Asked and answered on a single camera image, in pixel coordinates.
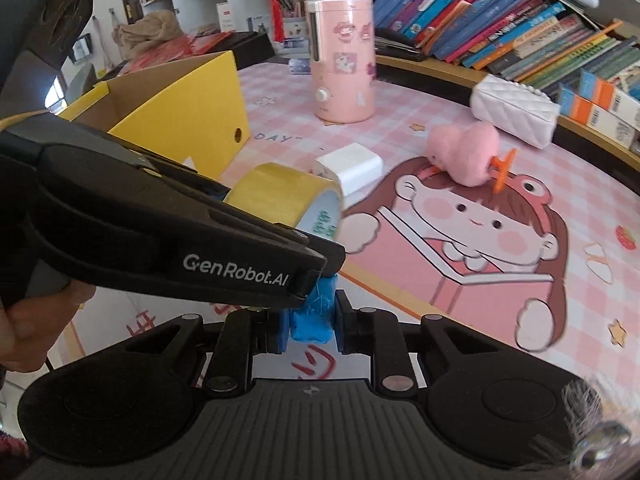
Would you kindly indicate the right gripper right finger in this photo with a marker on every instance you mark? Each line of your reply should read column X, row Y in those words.
column 378, row 335

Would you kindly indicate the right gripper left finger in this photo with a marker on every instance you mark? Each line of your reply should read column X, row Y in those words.
column 234, row 343

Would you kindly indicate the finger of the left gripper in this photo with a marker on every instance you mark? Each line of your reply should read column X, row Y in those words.
column 329, row 249

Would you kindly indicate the blue toy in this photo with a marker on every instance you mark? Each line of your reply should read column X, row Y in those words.
column 313, row 321

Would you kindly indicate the yellow tape roll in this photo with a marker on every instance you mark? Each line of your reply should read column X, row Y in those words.
column 280, row 194

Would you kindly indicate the white charger plug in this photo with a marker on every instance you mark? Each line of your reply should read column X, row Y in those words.
column 352, row 168

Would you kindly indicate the small pink plush toy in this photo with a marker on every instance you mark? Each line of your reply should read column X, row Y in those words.
column 469, row 156

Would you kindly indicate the person's left hand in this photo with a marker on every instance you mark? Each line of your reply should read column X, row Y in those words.
column 30, row 328

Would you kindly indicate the yellow cardboard box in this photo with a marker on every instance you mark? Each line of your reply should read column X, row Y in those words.
column 190, row 111

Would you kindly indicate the red plastic bag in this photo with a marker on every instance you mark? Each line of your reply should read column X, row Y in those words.
column 186, row 46

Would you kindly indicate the pink cartoon desk mat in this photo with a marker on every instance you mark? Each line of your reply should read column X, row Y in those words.
column 550, row 264

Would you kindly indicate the brown folded towel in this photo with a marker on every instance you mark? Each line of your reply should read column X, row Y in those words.
column 146, row 34

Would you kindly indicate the black keyboard piano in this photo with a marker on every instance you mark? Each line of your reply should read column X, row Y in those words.
column 248, row 48

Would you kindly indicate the pink cylindrical humidifier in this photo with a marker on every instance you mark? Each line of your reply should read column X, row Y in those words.
column 342, row 59

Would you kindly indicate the white pen holder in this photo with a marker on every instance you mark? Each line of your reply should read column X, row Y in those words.
column 295, row 30

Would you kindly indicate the red tassel ornament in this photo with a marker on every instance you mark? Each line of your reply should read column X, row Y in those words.
column 277, row 25

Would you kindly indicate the white quilted pouch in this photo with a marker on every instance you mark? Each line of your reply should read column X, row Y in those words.
column 518, row 109

